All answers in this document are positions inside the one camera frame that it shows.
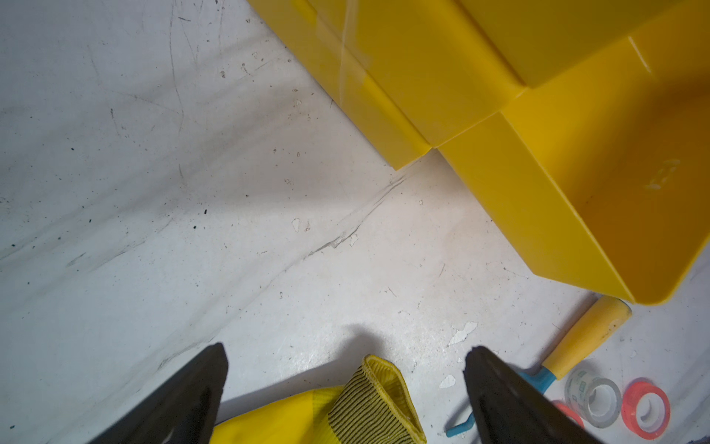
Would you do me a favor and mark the blue yellow garden fork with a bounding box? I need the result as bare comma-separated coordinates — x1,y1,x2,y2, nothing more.
446,296,632,438

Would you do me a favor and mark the red tape roll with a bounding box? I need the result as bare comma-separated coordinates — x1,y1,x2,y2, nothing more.
621,379,671,440
553,401,584,429

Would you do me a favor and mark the yellow plastic drawer cabinet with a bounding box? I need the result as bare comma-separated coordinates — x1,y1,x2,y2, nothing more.
253,1,670,169

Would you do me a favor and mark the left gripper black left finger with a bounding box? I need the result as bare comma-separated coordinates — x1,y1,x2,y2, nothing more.
92,343,229,443

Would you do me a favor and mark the yellow black work glove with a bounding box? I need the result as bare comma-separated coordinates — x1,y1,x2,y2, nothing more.
210,355,427,443

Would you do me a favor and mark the yellow drawer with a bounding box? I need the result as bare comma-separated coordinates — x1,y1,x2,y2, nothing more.
440,1,709,305

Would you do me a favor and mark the clear tape roll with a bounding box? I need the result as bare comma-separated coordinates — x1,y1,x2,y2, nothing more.
565,368,621,429

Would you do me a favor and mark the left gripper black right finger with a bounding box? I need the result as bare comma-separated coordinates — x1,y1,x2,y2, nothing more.
464,346,598,443

